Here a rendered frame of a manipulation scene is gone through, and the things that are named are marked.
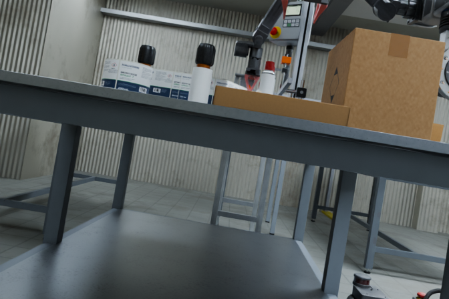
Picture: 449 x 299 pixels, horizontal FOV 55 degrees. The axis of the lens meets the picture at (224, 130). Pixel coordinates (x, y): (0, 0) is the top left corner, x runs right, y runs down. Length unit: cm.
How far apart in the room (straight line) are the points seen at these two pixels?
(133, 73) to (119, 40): 489
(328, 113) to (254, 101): 14
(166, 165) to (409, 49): 539
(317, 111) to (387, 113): 39
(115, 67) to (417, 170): 127
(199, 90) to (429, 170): 118
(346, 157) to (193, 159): 553
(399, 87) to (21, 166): 441
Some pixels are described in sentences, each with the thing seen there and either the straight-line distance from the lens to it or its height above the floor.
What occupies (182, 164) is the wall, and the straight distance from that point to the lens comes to 635.
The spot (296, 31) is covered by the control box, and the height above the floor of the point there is 133.
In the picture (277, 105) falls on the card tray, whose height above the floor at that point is 85.
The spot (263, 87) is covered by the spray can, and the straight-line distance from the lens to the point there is 158.
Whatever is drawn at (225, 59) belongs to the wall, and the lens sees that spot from 642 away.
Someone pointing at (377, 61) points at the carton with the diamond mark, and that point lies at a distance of 122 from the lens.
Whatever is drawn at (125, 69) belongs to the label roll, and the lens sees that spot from 180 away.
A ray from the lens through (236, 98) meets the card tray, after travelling 83.
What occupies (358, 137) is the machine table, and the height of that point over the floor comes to 81.
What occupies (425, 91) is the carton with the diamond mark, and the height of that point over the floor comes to 98.
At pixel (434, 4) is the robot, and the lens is 191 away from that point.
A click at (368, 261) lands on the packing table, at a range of 342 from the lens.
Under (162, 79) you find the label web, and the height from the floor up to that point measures 101.
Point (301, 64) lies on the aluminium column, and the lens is 205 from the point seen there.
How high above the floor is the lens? 77
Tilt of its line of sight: 1 degrees up
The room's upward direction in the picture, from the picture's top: 10 degrees clockwise
